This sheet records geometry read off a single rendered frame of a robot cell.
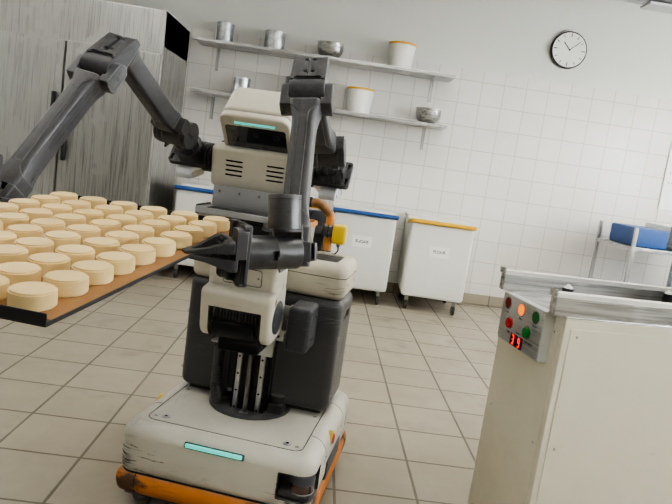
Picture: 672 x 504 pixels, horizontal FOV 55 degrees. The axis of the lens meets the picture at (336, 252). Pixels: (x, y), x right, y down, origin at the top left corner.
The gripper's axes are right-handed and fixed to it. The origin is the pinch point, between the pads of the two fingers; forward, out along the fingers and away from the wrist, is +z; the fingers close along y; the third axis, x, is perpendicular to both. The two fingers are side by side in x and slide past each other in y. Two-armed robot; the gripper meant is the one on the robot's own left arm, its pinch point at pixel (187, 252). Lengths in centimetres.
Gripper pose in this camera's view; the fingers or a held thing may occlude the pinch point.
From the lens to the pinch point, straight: 102.2
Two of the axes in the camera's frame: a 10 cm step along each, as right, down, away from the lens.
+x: -5.5, -2.4, 8.0
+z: -8.3, 0.0, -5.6
